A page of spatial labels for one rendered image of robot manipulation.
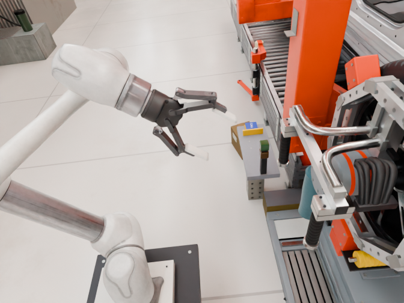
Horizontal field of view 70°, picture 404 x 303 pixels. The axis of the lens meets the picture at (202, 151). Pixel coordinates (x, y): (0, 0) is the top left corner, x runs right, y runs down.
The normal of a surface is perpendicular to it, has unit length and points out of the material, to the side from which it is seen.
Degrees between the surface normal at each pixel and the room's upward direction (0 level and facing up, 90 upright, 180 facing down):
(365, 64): 45
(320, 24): 90
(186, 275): 0
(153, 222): 0
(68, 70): 68
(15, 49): 90
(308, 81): 90
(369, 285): 0
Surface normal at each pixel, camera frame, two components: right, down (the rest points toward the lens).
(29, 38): 0.05, 0.67
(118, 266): -0.09, -0.70
